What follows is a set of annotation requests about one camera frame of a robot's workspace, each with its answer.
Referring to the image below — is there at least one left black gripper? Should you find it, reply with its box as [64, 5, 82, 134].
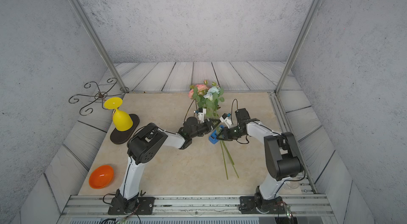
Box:
[189, 118, 221, 140]

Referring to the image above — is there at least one blue tape dispenser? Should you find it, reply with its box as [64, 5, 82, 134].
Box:
[208, 125, 224, 145]

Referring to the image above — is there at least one artificial flower bouquet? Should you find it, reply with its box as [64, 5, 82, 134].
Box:
[188, 81, 239, 177]

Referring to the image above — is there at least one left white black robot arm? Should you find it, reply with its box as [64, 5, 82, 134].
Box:
[116, 117, 220, 203]

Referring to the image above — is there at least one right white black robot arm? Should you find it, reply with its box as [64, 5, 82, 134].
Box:
[217, 109, 306, 208]

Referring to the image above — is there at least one yellow plastic goblet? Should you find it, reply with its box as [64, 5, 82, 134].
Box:
[104, 97, 133, 131]

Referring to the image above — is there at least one clear plastic cup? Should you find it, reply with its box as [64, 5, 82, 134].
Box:
[283, 181, 300, 190]

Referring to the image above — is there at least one black oval tray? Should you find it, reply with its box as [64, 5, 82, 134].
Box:
[110, 114, 140, 145]

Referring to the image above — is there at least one orange plastic bowl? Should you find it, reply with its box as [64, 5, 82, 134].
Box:
[89, 165, 114, 189]

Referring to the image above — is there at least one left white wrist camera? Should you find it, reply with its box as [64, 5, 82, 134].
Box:
[197, 108, 206, 123]

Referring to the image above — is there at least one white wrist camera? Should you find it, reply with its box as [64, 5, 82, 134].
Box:
[219, 113, 233, 129]
[197, 108, 206, 123]

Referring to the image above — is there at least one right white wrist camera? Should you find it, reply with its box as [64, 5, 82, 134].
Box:
[219, 113, 233, 129]

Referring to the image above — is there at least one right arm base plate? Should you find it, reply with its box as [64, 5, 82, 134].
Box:
[238, 194, 286, 214]

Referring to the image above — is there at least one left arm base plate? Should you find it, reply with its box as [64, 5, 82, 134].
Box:
[108, 196, 155, 216]

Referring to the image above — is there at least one curly metal wire stand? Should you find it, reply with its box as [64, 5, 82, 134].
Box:
[68, 77, 129, 117]

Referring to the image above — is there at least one aluminium rail front frame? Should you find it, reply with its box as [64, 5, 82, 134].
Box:
[58, 194, 337, 224]

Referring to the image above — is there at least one right aluminium corner post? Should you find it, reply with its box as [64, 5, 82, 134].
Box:
[275, 0, 322, 95]

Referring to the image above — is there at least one aluminium corner post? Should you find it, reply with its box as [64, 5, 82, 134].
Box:
[68, 0, 128, 93]
[275, 0, 322, 95]

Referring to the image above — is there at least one left aluminium corner post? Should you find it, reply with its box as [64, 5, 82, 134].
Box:
[68, 0, 128, 93]

